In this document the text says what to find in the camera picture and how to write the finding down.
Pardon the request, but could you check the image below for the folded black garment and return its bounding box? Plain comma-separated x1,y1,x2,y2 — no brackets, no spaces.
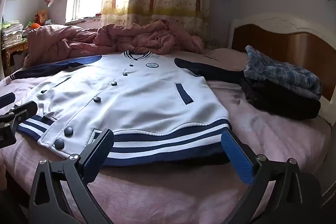
240,80,322,119

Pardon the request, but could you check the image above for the pink crumpled quilt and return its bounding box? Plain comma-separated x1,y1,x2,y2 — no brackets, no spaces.
24,19,205,67

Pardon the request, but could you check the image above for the pink towel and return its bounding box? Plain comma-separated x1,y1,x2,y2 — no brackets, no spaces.
206,48,250,75

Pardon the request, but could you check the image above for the bed with pink sheet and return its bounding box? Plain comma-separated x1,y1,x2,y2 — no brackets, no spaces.
0,48,332,224

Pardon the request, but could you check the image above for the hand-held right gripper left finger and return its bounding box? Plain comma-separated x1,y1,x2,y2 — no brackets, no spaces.
28,128,114,224

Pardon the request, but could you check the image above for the white and navy baseball jacket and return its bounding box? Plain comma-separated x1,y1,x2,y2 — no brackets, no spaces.
5,50,247,167

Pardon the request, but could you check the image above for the green patterned cloth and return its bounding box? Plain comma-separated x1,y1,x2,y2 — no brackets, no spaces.
205,38,223,50

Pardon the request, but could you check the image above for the orange printed box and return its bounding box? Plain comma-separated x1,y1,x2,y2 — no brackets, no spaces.
35,9,49,25

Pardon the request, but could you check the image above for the white and wooden headboard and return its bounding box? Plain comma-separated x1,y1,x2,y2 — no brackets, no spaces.
227,13,336,119

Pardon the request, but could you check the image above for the pale blue wall paper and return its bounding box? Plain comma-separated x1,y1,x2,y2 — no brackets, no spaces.
210,0,234,17

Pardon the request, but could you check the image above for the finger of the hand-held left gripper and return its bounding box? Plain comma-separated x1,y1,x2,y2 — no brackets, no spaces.
0,92,16,108
0,101,38,126

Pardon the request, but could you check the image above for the wooden desk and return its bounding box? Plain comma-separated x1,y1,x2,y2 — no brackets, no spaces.
1,42,29,77

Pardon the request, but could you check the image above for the stack of books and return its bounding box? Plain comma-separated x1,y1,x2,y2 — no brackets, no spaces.
0,20,25,50

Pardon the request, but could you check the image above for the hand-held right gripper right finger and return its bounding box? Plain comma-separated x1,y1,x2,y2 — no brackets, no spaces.
221,129,305,224

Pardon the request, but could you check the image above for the folded blue plaid garment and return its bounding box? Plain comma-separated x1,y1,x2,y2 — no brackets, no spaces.
244,45,323,100

